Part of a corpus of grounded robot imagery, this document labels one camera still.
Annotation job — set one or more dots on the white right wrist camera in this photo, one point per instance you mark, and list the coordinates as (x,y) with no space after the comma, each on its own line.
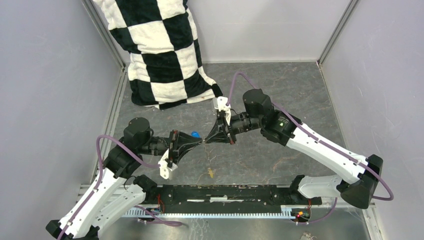
(221,105)

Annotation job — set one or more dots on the yellow tagged key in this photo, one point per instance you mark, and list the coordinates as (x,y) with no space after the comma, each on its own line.
(210,172)

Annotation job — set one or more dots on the black white checkered blanket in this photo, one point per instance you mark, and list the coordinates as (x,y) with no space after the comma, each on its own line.
(165,63)

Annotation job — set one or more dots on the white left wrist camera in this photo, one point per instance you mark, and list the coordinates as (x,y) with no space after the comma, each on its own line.
(166,166)

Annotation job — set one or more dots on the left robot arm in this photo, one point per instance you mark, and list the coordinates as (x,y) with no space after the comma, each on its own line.
(94,212)

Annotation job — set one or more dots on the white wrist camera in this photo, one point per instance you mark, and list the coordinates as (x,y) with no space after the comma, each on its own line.
(221,105)
(166,166)

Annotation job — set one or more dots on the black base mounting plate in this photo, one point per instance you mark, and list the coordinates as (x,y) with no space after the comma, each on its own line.
(225,199)

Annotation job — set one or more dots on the metal key organizer plate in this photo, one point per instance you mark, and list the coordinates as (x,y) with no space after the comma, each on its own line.
(207,157)

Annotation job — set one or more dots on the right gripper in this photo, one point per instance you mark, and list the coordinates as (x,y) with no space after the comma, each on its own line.
(222,132)

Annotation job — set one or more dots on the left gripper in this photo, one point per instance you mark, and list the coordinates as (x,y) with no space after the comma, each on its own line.
(184,140)

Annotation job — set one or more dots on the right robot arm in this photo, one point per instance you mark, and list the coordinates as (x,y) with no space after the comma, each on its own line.
(356,176)

